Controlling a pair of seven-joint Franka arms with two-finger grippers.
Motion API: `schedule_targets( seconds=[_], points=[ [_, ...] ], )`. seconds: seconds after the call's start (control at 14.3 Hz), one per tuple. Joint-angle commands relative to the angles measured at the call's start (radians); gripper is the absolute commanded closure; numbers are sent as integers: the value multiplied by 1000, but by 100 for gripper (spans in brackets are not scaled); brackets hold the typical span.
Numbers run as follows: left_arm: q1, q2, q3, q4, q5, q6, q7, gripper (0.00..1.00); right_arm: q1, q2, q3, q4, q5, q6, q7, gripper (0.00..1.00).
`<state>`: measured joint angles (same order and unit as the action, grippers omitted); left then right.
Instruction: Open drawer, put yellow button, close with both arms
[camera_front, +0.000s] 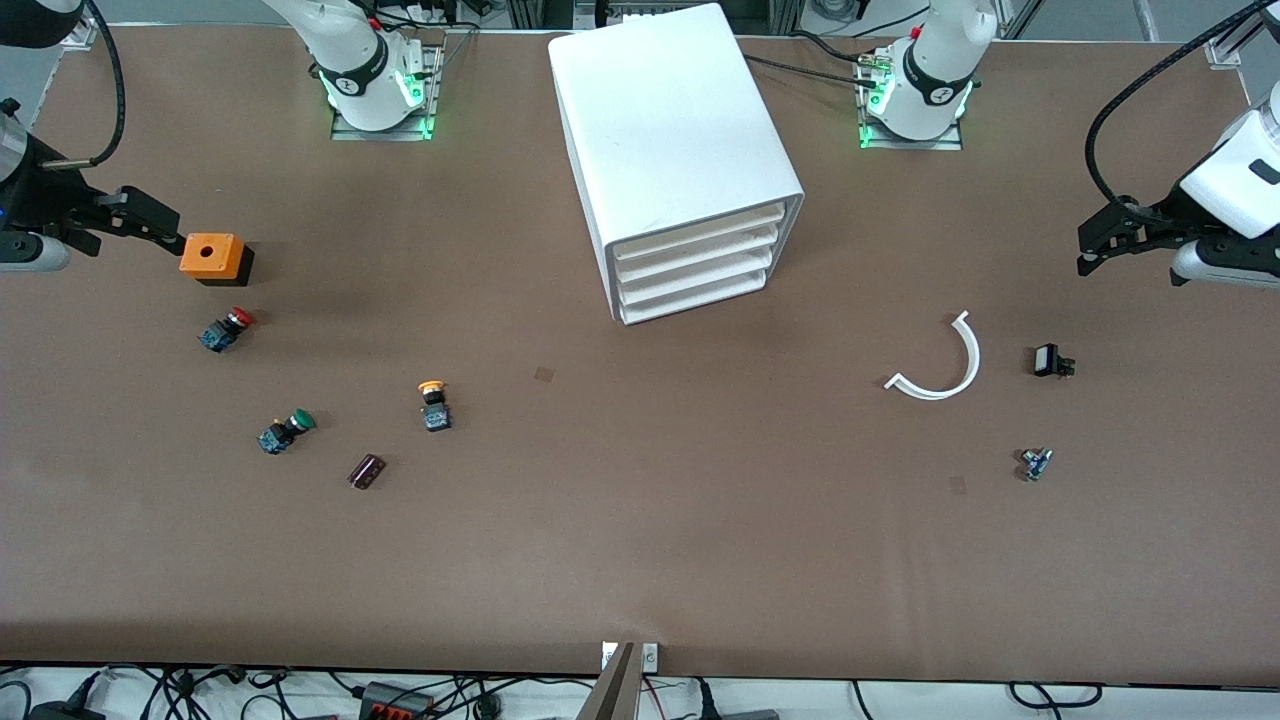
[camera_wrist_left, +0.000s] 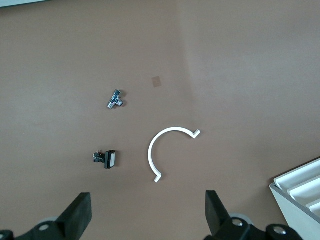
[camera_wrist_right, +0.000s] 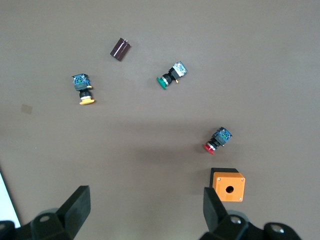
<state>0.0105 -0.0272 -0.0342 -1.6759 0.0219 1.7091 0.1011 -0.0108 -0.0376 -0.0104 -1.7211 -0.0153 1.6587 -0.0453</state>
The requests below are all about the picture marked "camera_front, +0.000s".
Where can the aluminium corner bracket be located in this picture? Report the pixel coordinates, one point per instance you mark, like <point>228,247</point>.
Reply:
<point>80,38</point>
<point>1225,52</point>

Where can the orange button enclosure box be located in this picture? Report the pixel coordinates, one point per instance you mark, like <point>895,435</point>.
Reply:
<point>208,255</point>

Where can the black orange power strip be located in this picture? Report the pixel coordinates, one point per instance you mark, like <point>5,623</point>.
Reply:
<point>395,700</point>

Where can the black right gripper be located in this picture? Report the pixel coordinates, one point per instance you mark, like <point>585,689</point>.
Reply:
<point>42,196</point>

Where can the white plastic drawer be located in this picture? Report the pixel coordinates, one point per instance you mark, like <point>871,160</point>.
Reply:
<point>696,298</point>
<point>700,255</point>
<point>700,232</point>
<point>698,277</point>

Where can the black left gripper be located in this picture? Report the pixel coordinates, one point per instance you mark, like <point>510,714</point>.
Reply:
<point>1166,217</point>

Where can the small blue green component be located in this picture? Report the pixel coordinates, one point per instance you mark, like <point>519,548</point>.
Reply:
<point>1036,465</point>

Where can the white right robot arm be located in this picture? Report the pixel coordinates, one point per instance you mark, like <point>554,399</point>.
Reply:
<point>370,60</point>

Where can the white curved plastic bracket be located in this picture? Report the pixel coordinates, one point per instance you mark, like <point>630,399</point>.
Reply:
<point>968,360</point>

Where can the dark maroon capacitor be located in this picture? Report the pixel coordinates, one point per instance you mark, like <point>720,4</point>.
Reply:
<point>366,472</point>

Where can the red push button switch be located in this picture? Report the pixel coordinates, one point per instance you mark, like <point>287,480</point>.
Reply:
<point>225,330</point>

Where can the grey camera mount bar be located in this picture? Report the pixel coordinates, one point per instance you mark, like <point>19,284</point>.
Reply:
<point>612,690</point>

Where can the green push button switch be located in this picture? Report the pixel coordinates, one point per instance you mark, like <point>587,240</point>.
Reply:
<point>285,432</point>

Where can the yellow push button switch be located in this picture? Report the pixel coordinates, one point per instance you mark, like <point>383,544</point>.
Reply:
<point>434,405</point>

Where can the black switch with white face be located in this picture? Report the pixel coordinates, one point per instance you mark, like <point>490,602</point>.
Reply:
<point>1047,360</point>

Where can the white drawer cabinet housing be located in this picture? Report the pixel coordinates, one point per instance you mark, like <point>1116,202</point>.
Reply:
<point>660,120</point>

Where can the white mount bracket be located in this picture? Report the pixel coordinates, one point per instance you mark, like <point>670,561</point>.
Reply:
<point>650,657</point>

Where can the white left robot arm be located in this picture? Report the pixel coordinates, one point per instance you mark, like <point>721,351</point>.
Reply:
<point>935,70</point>

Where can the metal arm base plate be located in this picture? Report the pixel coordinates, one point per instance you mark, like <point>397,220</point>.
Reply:
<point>400,133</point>
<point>940,144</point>

